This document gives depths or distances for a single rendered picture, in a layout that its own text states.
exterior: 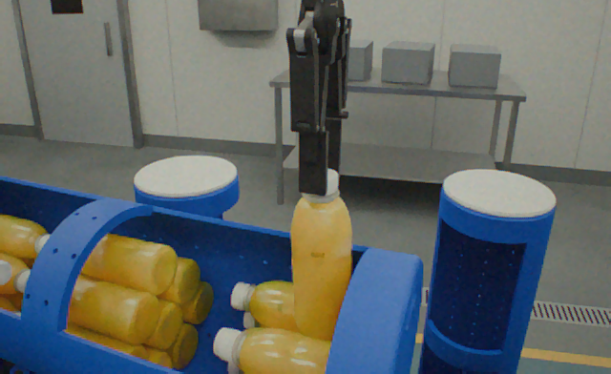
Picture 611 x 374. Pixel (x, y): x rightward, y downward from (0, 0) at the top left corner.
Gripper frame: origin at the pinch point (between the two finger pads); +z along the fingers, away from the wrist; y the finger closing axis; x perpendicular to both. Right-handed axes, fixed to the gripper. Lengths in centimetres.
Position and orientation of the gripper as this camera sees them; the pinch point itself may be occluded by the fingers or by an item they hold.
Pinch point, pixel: (320, 155)
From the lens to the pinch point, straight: 51.8
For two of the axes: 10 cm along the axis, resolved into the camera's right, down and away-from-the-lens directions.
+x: -9.4, -1.4, 3.2
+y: 3.5, -3.5, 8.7
